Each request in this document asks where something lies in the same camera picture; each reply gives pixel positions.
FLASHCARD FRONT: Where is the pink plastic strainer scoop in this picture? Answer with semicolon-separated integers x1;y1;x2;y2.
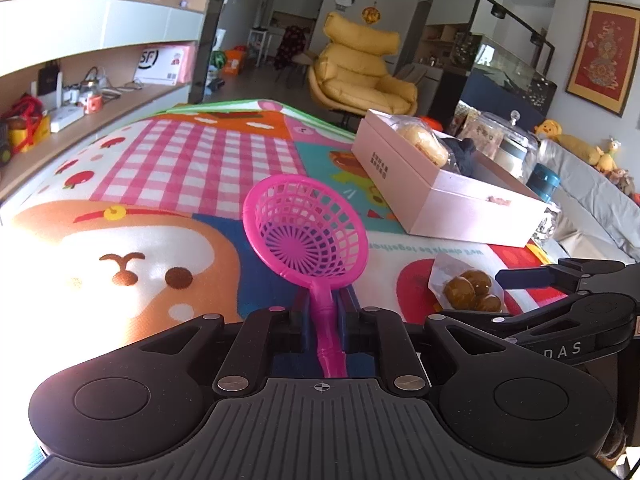
242;174;369;378

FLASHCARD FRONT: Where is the tray of brown buns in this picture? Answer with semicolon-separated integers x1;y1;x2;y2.
427;254;506;313

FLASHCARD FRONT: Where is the packaged bread slices bag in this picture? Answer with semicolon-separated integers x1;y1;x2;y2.
390;115;450;168

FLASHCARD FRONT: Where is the black plush toy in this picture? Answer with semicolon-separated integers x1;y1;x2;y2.
440;138;476;177

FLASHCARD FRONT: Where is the grey sofa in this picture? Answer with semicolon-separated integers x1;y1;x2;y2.
538;139;640;263

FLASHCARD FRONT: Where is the teal thermos bottle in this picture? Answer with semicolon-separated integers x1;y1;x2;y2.
526;164;561;203

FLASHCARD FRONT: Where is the yellow giraffe plush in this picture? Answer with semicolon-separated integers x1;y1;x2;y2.
596;138;622;174

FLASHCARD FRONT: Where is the pink gift box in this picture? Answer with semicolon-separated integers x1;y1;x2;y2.
352;110;547;247

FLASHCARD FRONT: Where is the colourful cartoon play mat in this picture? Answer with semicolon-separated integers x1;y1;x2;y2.
0;97;557;331

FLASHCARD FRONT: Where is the large glass jar with lid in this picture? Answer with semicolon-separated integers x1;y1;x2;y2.
458;110;540;183

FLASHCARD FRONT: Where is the yellow plush bear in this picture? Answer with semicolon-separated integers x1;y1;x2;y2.
534;119;601;166

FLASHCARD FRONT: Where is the glass fish tank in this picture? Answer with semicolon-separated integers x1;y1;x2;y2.
451;35;556;115

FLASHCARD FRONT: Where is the yellow lounge armchair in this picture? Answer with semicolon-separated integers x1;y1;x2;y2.
308;12;418;116

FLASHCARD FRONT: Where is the orange cardboard box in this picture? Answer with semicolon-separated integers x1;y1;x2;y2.
221;49;246;76

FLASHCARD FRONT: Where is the white SF express parcel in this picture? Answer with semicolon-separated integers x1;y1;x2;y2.
134;44;195;87

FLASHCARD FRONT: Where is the red framed wall picture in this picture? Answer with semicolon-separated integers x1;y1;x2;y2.
565;0;639;117

